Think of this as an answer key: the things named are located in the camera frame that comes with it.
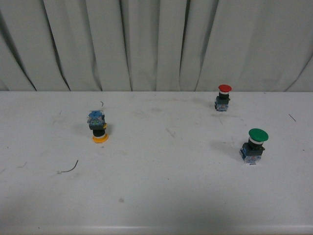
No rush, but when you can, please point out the yellow push button switch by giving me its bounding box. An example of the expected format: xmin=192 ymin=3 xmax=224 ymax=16
xmin=87 ymin=110 xmax=109 ymax=143

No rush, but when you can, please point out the white pleated curtain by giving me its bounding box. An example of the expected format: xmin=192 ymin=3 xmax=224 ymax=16
xmin=0 ymin=0 xmax=313 ymax=92

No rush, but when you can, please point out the red push button switch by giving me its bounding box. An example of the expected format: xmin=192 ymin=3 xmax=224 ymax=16
xmin=215 ymin=84 xmax=232 ymax=112

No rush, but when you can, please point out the curved black wire scrap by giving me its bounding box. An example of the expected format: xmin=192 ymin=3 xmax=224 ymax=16
xmin=57 ymin=160 xmax=79 ymax=174

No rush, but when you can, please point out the green push button switch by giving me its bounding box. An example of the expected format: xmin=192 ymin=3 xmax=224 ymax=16
xmin=240 ymin=128 xmax=269 ymax=164

